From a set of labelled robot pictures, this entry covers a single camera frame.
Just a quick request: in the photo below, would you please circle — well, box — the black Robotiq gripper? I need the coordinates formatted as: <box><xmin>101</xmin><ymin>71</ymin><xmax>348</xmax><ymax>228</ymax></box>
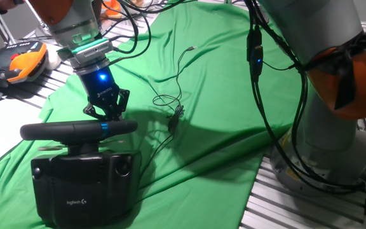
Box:
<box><xmin>79</xmin><ymin>67</ymin><xmax>130</xmax><ymax>121</ymax></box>

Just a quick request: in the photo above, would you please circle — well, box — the black leather steering wheel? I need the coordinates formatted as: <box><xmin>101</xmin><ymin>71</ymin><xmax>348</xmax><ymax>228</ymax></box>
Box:
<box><xmin>20</xmin><ymin>119</ymin><xmax>139</xmax><ymax>156</ymax></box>

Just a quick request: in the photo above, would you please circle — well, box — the black Logitech wheel base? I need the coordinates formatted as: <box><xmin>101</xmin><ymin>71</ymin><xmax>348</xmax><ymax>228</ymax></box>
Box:
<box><xmin>30</xmin><ymin>149</ymin><xmax>142</xmax><ymax>228</ymax></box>

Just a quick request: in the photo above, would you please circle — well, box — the person's hand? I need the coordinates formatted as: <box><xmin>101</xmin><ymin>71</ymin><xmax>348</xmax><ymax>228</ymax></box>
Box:
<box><xmin>0</xmin><ymin>0</ymin><xmax>25</xmax><ymax>10</ymax></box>

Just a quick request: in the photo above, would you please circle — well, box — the white rounded object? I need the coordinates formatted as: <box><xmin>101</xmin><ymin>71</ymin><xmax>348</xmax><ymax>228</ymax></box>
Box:
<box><xmin>44</xmin><ymin>44</ymin><xmax>62</xmax><ymax>71</ymax></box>

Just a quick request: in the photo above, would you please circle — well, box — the green cloth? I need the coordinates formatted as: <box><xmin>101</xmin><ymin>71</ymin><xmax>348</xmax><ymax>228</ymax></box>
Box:
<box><xmin>0</xmin><ymin>0</ymin><xmax>308</xmax><ymax>229</ymax></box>

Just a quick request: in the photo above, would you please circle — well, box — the orange and black teach pendant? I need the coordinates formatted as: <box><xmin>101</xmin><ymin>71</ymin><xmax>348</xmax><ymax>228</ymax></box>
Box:
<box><xmin>0</xmin><ymin>40</ymin><xmax>49</xmax><ymax>88</ymax></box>

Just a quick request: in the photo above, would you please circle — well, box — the orange plastic object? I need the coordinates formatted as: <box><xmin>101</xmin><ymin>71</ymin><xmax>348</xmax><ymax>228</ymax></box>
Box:
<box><xmin>102</xmin><ymin>0</ymin><xmax>123</xmax><ymax>19</ymax></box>

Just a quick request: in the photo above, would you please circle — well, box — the white paper sheet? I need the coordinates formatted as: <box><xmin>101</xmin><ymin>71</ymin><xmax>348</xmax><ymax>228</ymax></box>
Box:
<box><xmin>0</xmin><ymin>98</ymin><xmax>43</xmax><ymax>174</ymax></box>

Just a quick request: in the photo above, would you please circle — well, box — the silver wrist camera green mount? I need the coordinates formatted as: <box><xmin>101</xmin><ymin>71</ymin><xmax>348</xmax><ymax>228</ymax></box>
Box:
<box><xmin>57</xmin><ymin>38</ymin><xmax>114</xmax><ymax>66</ymax></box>

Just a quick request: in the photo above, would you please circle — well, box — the thin black USB cable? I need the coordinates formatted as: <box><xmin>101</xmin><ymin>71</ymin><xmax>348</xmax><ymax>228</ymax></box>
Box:
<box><xmin>138</xmin><ymin>45</ymin><xmax>198</xmax><ymax>183</ymax></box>

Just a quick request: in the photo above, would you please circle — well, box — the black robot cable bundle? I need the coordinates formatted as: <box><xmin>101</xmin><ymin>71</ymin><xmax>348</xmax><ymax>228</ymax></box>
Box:
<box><xmin>100</xmin><ymin>0</ymin><xmax>366</xmax><ymax>195</ymax></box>

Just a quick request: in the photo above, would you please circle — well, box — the black cloth strap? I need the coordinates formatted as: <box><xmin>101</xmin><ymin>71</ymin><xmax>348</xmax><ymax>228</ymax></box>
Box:
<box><xmin>300</xmin><ymin>28</ymin><xmax>366</xmax><ymax>111</ymax></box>

